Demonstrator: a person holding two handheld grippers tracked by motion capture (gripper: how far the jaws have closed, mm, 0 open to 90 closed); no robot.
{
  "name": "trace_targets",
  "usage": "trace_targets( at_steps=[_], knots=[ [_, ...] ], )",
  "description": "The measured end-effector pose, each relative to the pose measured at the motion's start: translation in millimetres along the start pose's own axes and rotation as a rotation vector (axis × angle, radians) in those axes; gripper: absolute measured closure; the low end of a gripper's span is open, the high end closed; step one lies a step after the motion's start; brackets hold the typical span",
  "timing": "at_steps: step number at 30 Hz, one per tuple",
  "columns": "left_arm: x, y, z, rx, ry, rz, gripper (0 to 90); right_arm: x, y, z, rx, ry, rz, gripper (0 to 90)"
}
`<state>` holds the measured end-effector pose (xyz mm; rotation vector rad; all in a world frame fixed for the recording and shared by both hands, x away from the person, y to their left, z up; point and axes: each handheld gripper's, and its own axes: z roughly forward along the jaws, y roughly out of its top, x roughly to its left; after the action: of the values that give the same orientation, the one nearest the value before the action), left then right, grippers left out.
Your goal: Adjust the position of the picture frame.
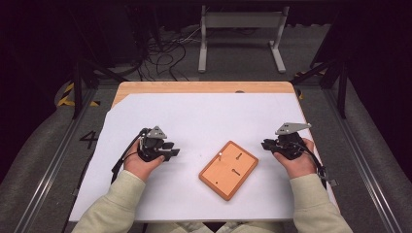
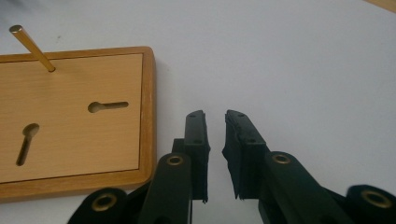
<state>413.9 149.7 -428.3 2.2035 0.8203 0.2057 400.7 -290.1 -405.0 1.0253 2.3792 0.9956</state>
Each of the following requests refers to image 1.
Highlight wooden picture frame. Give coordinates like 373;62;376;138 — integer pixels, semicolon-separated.
198;140;259;202

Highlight black floor cables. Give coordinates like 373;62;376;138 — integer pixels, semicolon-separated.
138;27;208;82

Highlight person's beige jacket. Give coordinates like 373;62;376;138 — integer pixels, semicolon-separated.
160;220;295;233

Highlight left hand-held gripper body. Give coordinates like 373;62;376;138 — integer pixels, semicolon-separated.
137;125;169;163

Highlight black metal stand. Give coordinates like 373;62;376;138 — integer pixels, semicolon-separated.
69;57;128;119
292;57;350;119

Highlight yellow black hazard tape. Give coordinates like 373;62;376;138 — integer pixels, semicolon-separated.
56;82;100;108
292;69;328;101

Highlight person's left hand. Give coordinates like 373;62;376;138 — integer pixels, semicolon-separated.
123;139;166;183

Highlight person's right hand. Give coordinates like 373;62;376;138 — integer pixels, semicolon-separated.
273;138;318;180

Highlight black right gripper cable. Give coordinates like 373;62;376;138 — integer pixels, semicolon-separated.
297;142;339;189

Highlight aluminium rail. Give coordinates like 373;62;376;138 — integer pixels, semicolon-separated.
13;86;99;233
324;86;404;233

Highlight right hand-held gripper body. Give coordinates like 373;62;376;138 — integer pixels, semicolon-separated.
274;121;313;161

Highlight white metal stand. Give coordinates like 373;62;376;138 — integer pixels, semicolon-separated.
197;5;291;74

